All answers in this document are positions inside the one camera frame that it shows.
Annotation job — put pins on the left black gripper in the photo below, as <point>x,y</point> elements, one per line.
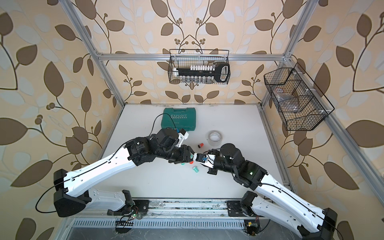
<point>185,155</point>

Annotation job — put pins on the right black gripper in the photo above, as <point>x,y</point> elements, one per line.
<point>213,171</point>

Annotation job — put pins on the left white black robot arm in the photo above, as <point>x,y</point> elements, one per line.
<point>75,189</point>

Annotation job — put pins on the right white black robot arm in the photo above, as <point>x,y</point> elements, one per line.
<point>268,198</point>

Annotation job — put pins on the clear tape roll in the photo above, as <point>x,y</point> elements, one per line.
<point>215,138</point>

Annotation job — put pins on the green plastic tool case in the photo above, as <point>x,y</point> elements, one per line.
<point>184,118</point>

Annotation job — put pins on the plastic bag in basket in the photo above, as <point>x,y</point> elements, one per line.
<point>287,102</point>

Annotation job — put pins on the black white tool in basket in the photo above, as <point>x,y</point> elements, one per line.
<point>215,73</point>

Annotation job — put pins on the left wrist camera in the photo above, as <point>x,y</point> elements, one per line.
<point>175,136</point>

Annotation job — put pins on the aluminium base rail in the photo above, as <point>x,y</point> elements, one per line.
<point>187,214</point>

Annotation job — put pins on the centre black wire basket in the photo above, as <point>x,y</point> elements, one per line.
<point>187,57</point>

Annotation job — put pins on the black wire basket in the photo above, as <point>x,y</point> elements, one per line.
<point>314,105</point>
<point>187,57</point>

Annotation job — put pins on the right black wire basket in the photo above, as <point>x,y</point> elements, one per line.
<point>314,105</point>

